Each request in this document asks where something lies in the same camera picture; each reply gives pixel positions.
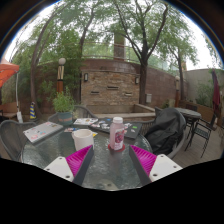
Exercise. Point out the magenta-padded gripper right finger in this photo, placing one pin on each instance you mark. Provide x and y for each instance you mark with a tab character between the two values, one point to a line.
165	167

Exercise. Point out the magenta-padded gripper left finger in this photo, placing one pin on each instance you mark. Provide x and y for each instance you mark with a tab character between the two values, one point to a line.
56	167

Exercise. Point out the purple drink bottle white cap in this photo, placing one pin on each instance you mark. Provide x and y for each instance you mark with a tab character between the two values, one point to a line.
116	135

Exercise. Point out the white mug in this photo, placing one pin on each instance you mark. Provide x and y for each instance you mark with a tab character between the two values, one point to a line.
82	140

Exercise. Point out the silver laptop with stickers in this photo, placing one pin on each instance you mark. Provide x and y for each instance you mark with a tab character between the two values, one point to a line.
41	131

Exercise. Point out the blue card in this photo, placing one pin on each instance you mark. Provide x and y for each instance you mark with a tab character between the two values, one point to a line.
69	129

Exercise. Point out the black laptop with stickers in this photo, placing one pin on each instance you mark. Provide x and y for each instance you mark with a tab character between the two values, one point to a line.
133	128

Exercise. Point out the yellow card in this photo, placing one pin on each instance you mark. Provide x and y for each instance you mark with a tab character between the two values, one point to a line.
95	134

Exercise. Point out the black metal chair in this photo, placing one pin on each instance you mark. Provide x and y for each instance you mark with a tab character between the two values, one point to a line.
201	131

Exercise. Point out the white printed booklet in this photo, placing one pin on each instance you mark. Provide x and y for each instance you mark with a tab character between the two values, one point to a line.
85	121

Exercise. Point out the small round patio table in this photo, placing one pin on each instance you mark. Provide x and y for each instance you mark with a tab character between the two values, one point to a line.
189	113

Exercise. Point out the blue yellow striped cone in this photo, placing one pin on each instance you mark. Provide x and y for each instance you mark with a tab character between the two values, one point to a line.
32	111

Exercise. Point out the green plant in blue pot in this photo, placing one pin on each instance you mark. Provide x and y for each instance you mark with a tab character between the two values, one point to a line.
63	103

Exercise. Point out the wooden bench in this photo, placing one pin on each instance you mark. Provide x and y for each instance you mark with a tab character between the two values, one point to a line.
8	109

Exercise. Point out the large dark-trunked tree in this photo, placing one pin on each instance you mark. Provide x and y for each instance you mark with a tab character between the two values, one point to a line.
144	83

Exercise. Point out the closed maroon umbrella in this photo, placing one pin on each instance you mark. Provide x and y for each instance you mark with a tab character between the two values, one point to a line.
216	96

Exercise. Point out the leaning grey-trunked tree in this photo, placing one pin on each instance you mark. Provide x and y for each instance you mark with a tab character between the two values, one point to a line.
34	76

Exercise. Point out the orange patio umbrella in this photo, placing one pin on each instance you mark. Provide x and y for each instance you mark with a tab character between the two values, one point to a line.
6	70

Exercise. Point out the slim brown lamp post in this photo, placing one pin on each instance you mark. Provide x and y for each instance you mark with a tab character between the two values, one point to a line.
177	91

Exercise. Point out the brown lamp post white globe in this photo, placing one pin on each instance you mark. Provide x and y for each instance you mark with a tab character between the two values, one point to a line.
60	80

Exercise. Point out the black wall lamp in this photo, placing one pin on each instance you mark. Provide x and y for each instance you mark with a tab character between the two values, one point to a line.
86	77
137	80

